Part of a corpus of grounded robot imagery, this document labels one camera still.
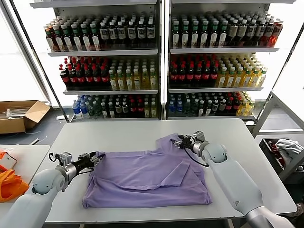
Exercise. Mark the black plastic crate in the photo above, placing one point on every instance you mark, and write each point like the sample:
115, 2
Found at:
268, 154

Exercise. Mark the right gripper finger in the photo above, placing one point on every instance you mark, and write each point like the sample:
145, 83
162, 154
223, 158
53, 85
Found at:
184, 137
178, 144

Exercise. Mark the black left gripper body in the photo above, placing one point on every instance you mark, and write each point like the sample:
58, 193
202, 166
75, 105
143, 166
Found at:
85, 161

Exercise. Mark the clear plastic tube bundle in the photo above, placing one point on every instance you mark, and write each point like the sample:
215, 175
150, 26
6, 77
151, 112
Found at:
16, 112

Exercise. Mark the dark bottle beige label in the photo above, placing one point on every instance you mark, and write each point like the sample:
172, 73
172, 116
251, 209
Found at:
233, 31
242, 31

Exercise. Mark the white grey garment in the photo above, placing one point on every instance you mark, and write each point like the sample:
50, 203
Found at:
288, 146

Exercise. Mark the grey metal frame cart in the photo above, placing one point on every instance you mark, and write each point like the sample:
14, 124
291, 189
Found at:
263, 115

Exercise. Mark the dark bottle grey label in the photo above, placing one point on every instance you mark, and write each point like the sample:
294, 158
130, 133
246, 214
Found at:
269, 31
251, 31
260, 31

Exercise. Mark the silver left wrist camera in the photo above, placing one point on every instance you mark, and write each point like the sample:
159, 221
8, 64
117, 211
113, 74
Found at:
65, 157

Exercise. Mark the green label water bottle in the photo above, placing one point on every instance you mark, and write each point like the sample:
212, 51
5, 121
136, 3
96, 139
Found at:
97, 110
91, 110
187, 108

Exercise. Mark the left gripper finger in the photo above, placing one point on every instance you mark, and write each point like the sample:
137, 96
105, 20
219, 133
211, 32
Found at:
98, 155
97, 161

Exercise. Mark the brown cardboard box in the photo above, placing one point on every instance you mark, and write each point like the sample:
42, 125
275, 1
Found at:
12, 126

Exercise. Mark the orange fabric bag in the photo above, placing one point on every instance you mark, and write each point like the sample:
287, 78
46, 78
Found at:
9, 187

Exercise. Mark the cola bottle red cap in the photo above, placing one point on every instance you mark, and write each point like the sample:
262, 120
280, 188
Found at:
198, 74
182, 74
64, 78
229, 106
140, 109
206, 74
236, 106
81, 78
89, 78
190, 74
97, 78
104, 77
72, 78
214, 74
132, 109
174, 74

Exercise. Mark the white box orange trim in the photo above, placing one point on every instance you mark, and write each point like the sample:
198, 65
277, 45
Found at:
8, 161

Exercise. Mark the red garment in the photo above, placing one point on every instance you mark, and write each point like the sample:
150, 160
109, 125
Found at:
276, 149

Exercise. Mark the blue label water bottle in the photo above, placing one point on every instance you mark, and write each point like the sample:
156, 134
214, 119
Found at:
76, 110
171, 108
179, 108
83, 110

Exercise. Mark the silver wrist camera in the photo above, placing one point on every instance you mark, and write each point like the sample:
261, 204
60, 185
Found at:
65, 157
199, 135

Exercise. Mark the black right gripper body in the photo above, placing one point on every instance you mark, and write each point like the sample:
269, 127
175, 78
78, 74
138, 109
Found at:
188, 142

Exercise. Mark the green cap white label bottle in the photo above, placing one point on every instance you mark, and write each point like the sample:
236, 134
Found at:
185, 35
213, 35
68, 40
204, 35
59, 40
96, 39
77, 39
87, 39
194, 35
175, 35
222, 35

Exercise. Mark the purple t-shirt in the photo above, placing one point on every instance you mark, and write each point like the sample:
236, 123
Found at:
142, 180

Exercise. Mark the yellow juice bottle green cap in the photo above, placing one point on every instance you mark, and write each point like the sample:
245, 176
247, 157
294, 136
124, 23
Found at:
129, 82
250, 107
246, 79
262, 78
147, 109
230, 79
154, 109
222, 79
244, 108
137, 81
238, 79
113, 82
120, 82
153, 80
254, 78
145, 81

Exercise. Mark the grey flat bar piece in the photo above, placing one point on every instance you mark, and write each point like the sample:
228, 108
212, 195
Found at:
35, 141

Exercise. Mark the dark bottle white black label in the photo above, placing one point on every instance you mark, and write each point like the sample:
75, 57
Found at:
141, 32
103, 33
131, 32
150, 32
121, 33
112, 33

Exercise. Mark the small white flat object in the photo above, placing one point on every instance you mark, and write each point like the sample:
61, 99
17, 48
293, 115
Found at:
60, 117

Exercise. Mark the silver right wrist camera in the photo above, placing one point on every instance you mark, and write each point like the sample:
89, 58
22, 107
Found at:
199, 135

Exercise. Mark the white metal shelf rack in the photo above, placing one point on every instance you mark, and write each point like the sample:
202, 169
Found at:
102, 52
223, 50

